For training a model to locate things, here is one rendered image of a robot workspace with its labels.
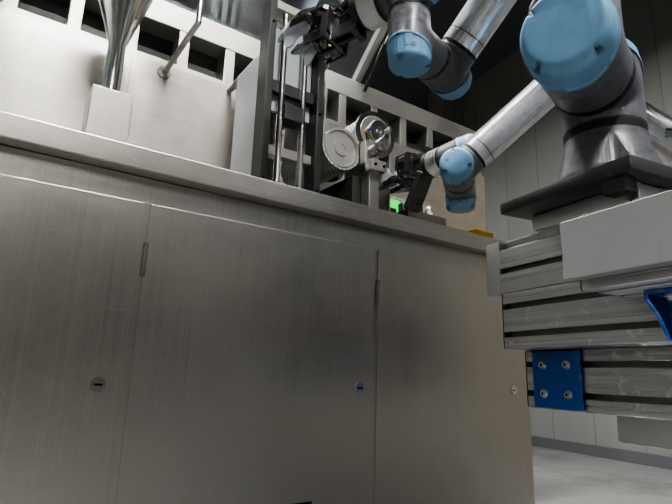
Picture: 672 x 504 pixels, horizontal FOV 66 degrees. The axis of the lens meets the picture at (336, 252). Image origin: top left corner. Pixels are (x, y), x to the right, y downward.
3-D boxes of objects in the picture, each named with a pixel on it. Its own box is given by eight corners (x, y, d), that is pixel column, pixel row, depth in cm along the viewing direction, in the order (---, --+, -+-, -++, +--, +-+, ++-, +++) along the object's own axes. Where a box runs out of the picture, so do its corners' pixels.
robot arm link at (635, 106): (655, 138, 81) (646, 60, 84) (639, 102, 70) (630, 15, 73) (573, 156, 88) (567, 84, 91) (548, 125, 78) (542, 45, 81)
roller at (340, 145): (323, 161, 143) (325, 121, 146) (279, 186, 164) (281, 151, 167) (358, 172, 150) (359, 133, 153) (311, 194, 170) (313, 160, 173)
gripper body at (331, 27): (300, 44, 102) (349, 20, 94) (306, 10, 104) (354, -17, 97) (325, 67, 107) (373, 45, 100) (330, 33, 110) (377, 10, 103)
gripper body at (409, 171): (412, 164, 155) (442, 151, 145) (412, 191, 153) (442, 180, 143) (392, 157, 151) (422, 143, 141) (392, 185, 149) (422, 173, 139)
